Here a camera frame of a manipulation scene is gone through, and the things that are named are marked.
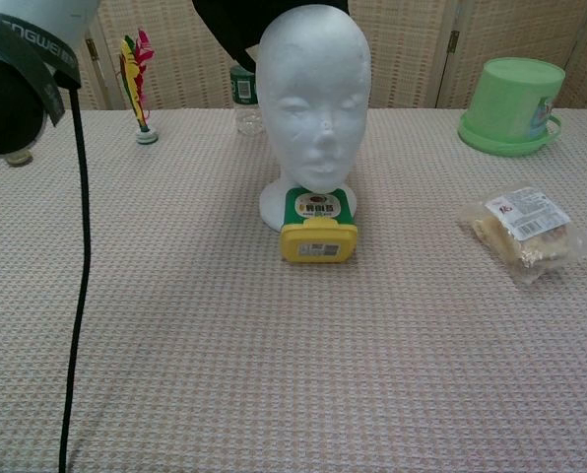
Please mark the green yellow plastic box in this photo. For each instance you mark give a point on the green yellow plastic box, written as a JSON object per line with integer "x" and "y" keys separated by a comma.
{"x": 318, "y": 236}

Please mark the clear snack packet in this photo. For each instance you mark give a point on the clear snack packet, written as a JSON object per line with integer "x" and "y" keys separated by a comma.
{"x": 525, "y": 231}

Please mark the beige woven tablecloth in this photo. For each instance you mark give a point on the beige woven tablecloth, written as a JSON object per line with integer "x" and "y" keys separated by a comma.
{"x": 293, "y": 355}

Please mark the green plastic bucket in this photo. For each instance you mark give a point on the green plastic bucket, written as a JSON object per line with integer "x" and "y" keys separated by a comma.
{"x": 510, "y": 103}

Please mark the bamboo folding screen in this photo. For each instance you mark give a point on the bamboo folding screen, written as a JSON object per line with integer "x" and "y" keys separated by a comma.
{"x": 411, "y": 54}

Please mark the black baseball cap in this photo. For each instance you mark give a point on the black baseball cap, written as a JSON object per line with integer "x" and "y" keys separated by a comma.
{"x": 229, "y": 24}

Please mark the colourful feather shuttlecock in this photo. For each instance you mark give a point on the colourful feather shuttlecock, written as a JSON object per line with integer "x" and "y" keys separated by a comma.
{"x": 136, "y": 88}

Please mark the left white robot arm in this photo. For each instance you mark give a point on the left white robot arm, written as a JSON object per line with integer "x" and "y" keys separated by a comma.
{"x": 8, "y": 98}

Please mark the white foam mannequin head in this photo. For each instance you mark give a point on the white foam mannequin head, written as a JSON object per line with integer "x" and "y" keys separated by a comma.
{"x": 313, "y": 98}

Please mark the clear plastic water bottle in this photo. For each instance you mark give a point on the clear plastic water bottle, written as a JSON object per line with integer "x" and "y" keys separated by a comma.
{"x": 244, "y": 106}

